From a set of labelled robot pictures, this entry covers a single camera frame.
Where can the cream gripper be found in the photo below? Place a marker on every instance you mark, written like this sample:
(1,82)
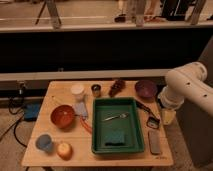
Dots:
(168,116)

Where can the red handled tool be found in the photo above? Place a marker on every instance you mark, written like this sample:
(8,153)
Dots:
(87,127)

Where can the grey rectangular eraser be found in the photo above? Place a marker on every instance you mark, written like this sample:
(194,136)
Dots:
(154,142)

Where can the blue power box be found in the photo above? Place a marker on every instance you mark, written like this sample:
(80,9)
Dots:
(31,111)

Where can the grey folded cloth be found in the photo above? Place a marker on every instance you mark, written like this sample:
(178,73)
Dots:
(81,110)

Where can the yellow red apple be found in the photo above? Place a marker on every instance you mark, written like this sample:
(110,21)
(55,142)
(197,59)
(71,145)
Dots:
(64,150)

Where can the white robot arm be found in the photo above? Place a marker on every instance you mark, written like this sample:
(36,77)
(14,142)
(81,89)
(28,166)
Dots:
(185,82)

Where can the wooden folding table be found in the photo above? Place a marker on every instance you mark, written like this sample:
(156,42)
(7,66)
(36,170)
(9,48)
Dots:
(59,93)

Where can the blue sponge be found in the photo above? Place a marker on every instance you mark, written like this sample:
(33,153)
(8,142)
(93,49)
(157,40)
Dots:
(114,138)

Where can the blue cup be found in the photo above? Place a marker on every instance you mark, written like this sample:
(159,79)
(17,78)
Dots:
(44,142)

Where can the purple bowl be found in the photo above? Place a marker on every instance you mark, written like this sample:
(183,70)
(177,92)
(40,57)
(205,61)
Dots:
(145,88)

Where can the dark grape bunch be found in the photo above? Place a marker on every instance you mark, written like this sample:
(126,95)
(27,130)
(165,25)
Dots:
(117,87)

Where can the green plastic tray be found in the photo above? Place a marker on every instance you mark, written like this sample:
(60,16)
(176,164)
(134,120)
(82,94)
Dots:
(107,107)

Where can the red bowl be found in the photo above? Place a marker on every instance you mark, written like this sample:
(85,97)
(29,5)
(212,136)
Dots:
(62,116)

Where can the white cup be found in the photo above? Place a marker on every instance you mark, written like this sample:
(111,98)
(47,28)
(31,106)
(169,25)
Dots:
(77,91)

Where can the silver fork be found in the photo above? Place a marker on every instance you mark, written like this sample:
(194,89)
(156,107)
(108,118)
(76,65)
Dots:
(123,115)

